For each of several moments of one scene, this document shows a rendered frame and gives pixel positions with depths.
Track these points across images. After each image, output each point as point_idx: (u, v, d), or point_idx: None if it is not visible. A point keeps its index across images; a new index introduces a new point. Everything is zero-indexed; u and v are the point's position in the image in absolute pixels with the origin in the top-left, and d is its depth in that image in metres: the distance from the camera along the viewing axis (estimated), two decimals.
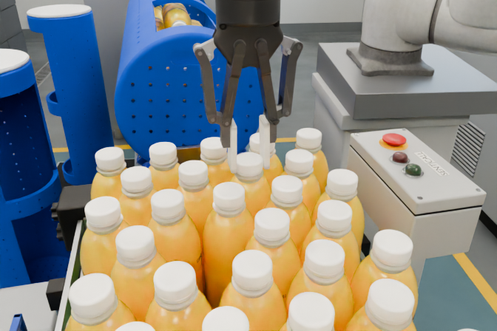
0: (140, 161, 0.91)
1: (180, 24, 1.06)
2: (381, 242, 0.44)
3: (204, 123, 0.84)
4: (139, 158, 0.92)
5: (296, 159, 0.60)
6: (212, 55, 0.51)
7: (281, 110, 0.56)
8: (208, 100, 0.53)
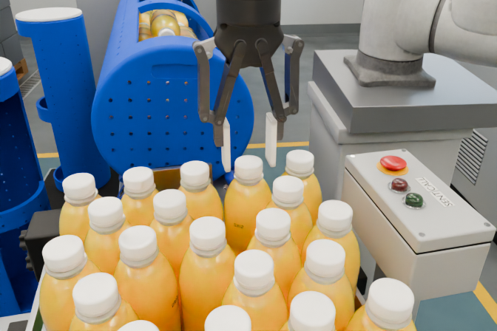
0: (123, 179, 0.85)
1: (166, 32, 1.00)
2: (377, 295, 0.39)
3: (189, 140, 0.78)
4: (121, 176, 0.86)
5: (285, 188, 0.54)
6: (211, 54, 0.51)
7: (288, 108, 0.56)
8: (203, 98, 0.53)
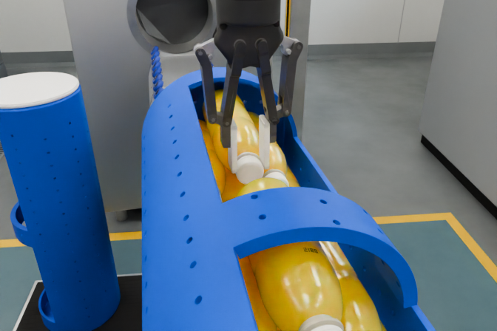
0: None
1: None
2: None
3: None
4: None
5: None
6: (212, 55, 0.51)
7: (281, 110, 0.56)
8: (208, 100, 0.53)
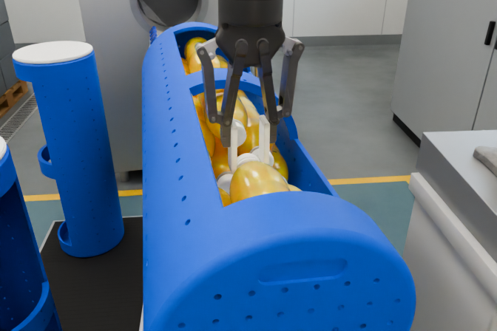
0: None
1: None
2: None
3: None
4: None
5: (240, 157, 0.61)
6: (214, 55, 0.51)
7: (281, 111, 0.56)
8: (210, 99, 0.53)
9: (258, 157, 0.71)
